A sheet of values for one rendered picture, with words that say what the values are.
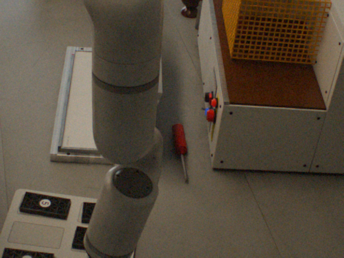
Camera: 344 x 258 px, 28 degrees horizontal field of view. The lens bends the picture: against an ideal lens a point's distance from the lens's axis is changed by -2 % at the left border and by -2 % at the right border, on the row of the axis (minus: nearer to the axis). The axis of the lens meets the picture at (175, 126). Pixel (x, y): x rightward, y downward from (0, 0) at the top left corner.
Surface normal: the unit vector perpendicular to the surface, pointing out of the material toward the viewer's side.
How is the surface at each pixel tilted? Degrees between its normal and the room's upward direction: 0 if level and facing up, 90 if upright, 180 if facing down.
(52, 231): 0
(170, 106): 0
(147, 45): 87
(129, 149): 92
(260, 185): 0
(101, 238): 85
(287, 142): 90
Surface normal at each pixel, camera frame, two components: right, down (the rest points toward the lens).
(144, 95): 0.58, 0.54
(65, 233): 0.10, -0.77
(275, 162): 0.04, 0.64
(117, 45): -0.22, 0.58
